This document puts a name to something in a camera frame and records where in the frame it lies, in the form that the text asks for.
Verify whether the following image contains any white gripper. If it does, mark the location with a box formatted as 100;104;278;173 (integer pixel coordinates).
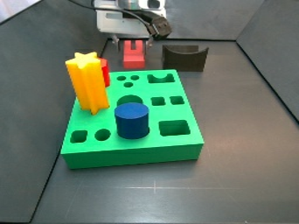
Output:
92;0;165;54

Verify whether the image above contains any red double-square block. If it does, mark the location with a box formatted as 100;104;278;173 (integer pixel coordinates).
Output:
122;40;145;69

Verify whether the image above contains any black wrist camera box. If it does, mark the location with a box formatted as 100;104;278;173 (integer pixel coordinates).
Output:
136;10;172;40

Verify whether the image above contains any black curved holder stand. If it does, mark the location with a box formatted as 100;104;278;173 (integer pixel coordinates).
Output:
162;45;209;72

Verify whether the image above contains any black cable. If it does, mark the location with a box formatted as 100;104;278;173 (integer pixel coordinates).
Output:
68;0;156;33

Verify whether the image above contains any blue cylinder block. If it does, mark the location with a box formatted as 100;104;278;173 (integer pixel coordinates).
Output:
114;102;149;139

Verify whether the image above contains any yellow star prism block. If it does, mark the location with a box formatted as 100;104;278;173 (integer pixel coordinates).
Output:
65;52;109;115

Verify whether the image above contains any red hexagonal prism block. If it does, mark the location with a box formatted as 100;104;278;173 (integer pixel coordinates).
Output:
98;58;109;87

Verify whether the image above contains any green foam shape board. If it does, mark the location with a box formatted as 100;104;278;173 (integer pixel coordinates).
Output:
60;70;204;169

